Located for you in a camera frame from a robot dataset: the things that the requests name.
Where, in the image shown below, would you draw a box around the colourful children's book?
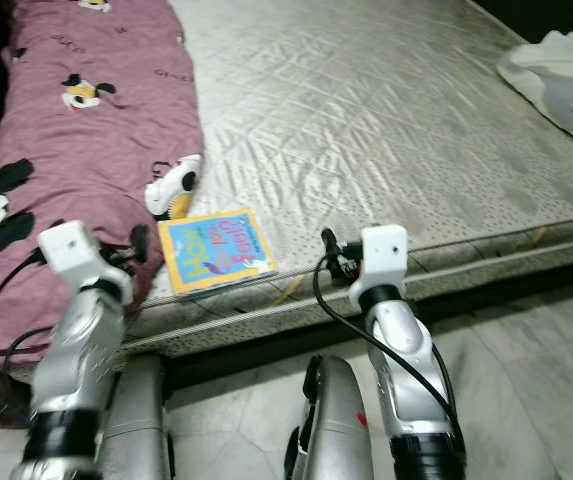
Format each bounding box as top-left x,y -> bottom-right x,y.
158,208 -> 279,298

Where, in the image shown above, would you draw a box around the white pillow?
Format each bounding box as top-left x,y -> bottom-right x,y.
496,30 -> 573,166

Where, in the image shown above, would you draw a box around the grey quilted mattress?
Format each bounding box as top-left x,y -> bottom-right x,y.
126,0 -> 573,356

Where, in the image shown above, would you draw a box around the pink cartoon print blanket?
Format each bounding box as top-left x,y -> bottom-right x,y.
0,0 -> 207,401

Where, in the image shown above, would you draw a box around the silver left robot leg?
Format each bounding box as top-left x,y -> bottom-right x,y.
101,355 -> 177,480

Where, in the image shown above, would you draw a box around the silver robot leg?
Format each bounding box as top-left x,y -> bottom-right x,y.
286,355 -> 377,480
101,355 -> 177,480

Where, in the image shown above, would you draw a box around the silver right robot leg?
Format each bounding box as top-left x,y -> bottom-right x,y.
286,355 -> 377,480

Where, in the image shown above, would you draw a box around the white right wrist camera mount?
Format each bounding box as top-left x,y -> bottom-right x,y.
348,225 -> 409,309

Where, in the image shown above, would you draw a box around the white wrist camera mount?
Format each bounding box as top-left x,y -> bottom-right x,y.
348,225 -> 409,309
38,220 -> 127,301

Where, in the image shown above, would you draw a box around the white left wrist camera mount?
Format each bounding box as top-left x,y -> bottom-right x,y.
38,220 -> 127,301

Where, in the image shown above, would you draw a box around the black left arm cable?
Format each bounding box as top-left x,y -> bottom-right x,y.
8,325 -> 65,396

